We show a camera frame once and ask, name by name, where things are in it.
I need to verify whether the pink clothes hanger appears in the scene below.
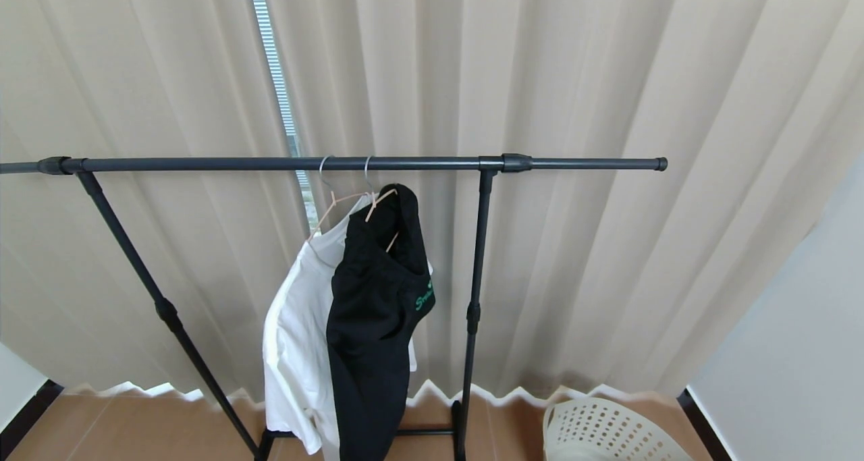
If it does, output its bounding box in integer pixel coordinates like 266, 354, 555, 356
363, 156, 400, 254
309, 156, 372, 242

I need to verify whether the black garment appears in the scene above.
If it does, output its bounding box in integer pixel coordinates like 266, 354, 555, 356
326, 183, 437, 461

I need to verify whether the white printed t-shirt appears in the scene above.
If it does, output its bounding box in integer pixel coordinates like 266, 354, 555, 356
262, 194, 434, 461

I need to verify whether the black clothes rack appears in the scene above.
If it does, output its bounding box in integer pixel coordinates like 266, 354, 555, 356
0, 154, 669, 461

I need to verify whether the white laundry basket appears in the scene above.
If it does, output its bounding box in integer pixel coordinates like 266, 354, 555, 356
542, 397, 696, 461

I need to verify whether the beige curtain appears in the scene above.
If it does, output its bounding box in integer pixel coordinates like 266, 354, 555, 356
0, 0, 864, 408

